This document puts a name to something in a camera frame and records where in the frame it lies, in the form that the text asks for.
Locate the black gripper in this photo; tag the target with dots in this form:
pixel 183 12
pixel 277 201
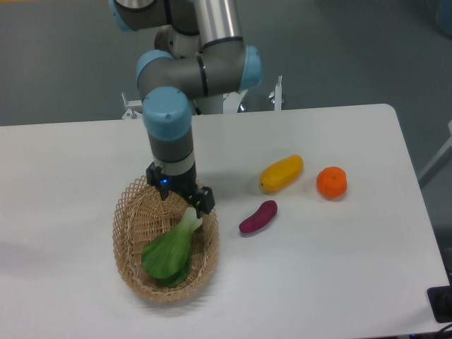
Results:
pixel 199 197

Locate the green bok choy vegetable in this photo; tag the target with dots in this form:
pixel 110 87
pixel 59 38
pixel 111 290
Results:
pixel 167 258

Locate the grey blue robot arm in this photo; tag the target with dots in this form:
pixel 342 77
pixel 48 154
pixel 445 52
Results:
pixel 204 55

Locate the woven wicker basket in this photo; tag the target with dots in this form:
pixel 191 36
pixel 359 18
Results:
pixel 140 216

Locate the purple sweet potato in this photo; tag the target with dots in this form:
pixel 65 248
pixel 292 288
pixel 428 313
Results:
pixel 261 217

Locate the yellow mango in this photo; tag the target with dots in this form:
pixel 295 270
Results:
pixel 281 173

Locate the orange tangerine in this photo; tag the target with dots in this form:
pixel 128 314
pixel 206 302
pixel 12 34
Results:
pixel 331 183

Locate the black device at table edge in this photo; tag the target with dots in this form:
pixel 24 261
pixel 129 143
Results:
pixel 440 301

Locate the white metal frame leg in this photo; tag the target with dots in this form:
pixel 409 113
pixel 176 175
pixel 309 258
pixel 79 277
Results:
pixel 436 163

